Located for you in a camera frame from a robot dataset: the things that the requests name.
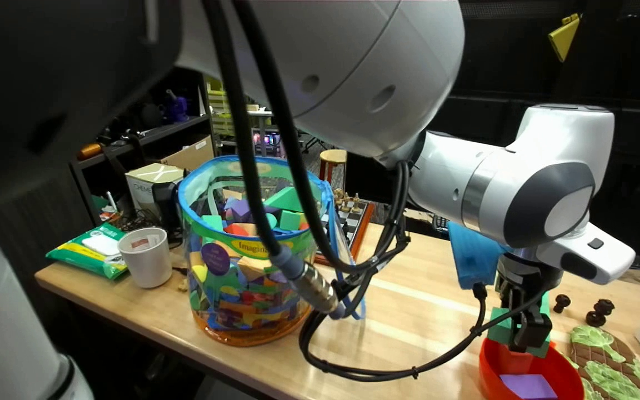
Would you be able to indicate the red bowl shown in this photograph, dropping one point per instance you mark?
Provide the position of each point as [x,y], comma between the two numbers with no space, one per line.
[496,361]

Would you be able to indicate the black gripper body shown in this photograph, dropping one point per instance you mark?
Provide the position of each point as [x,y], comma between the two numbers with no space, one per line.
[521,282]

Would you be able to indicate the black chess piece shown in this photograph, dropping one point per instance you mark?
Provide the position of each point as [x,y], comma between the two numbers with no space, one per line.
[560,302]
[603,308]
[594,319]

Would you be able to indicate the black monitor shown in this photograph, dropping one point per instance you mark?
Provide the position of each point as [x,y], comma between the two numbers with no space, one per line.
[512,64]

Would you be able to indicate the green foam block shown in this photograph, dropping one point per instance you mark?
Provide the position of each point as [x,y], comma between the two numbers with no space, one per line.
[524,331]

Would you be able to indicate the clear toy bag blue rim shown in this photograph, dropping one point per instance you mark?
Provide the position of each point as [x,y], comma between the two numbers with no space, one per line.
[236,294]

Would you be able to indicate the yellow triangle sticker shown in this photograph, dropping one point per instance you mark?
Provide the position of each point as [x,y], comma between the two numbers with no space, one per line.
[563,37]

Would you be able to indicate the cardboard box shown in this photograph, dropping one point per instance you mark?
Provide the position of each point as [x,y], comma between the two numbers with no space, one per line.
[148,184]

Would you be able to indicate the purple block in bowl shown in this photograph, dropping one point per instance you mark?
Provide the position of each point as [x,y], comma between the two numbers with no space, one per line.
[528,384]

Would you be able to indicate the green wipes packet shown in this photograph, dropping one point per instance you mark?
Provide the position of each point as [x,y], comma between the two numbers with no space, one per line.
[93,252]

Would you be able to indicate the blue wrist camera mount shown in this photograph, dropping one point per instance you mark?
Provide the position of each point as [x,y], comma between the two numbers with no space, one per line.
[473,255]

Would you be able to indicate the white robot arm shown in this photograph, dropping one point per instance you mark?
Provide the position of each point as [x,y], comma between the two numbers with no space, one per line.
[360,74]

